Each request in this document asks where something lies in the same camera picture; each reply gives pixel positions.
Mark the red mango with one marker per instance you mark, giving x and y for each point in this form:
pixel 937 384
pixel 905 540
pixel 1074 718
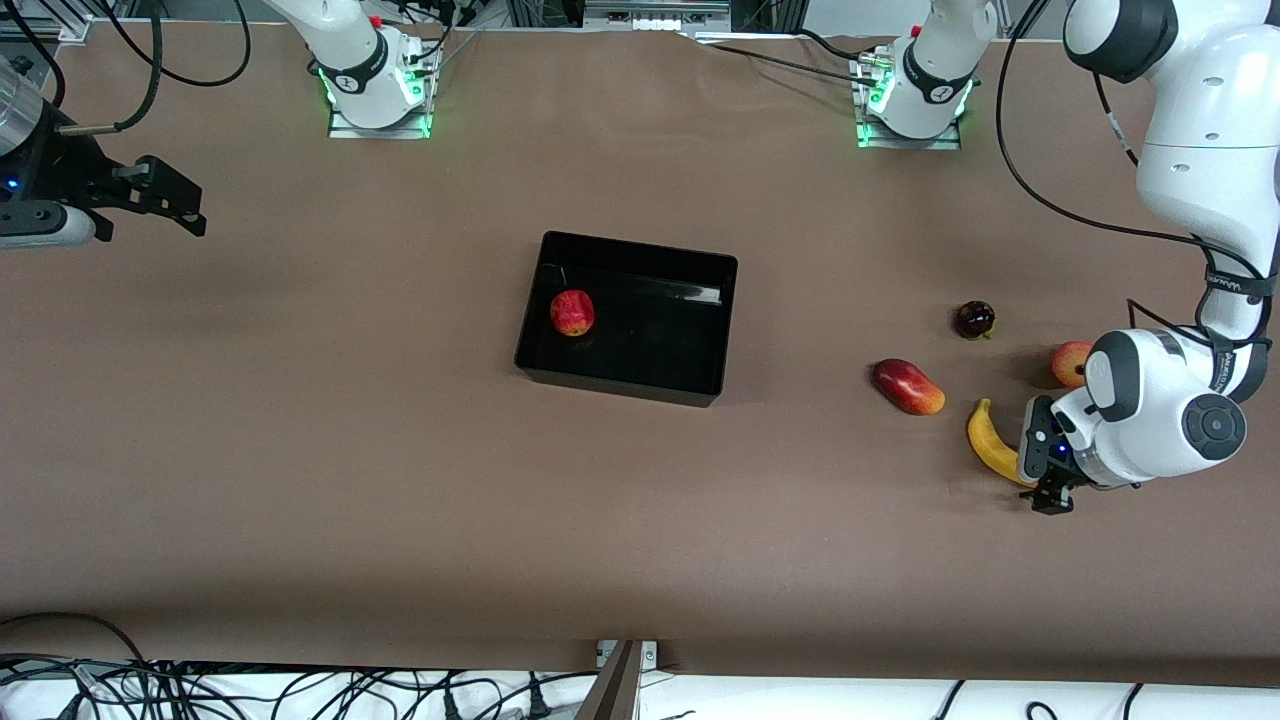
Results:
pixel 908 387

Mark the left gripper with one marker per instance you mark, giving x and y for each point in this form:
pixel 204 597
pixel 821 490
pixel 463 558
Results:
pixel 1053 494

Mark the grey metal post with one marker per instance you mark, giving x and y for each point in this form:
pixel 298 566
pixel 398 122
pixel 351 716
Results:
pixel 612 690

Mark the brown table cover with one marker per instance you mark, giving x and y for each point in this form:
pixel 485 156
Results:
pixel 640 520

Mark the small silver bracket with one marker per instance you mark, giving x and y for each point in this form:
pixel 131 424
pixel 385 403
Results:
pixel 650 655

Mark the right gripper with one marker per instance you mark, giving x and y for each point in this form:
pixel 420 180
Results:
pixel 62 172

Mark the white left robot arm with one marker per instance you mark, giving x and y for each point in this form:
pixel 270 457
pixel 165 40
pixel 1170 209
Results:
pixel 1210 180

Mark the black plastic box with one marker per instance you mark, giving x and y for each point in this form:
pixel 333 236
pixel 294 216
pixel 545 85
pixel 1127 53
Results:
pixel 660 340

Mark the yellow banana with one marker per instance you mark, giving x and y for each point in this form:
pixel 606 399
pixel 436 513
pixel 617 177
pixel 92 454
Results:
pixel 990 445

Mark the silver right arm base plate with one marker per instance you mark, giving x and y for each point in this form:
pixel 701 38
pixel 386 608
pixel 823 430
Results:
pixel 345 130

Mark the grey metal frame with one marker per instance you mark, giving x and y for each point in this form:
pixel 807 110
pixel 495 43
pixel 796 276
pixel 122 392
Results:
pixel 655 8

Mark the red yellow apple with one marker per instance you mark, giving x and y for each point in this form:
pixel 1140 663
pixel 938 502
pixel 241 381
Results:
pixel 572 313
pixel 1070 362

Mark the dark purple plum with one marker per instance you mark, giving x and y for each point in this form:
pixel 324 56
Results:
pixel 974 319

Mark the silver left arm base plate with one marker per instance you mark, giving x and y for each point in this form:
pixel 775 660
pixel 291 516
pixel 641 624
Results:
pixel 950 140

